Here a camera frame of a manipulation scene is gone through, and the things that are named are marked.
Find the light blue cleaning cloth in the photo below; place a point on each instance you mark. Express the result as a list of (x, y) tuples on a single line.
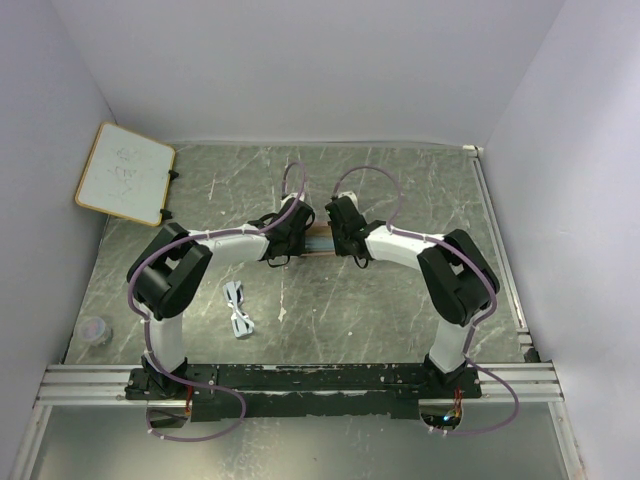
[(319, 244)]

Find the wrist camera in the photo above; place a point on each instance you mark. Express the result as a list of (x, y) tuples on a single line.
[(290, 196), (349, 194)]

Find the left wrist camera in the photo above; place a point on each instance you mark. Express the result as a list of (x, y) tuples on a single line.
[(290, 196)]

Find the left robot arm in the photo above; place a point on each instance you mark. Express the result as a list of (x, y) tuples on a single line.
[(164, 279)]

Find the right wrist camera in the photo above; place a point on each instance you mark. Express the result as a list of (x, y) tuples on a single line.
[(349, 194)]

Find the pink glasses case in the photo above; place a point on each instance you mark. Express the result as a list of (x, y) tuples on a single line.
[(319, 229)]

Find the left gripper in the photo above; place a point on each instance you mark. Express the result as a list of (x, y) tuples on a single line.
[(299, 248)]

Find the small whiteboard with orange frame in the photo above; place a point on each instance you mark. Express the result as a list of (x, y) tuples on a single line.
[(127, 175)]

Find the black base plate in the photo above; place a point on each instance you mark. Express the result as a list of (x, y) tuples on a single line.
[(261, 391)]

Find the aluminium rail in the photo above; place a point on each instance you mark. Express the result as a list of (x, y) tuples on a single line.
[(105, 384)]

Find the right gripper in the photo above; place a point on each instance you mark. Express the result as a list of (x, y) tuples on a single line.
[(339, 249)]

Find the white sunglasses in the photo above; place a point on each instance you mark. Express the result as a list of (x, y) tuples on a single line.
[(241, 322)]

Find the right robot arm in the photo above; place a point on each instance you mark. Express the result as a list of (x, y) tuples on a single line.
[(462, 286)]

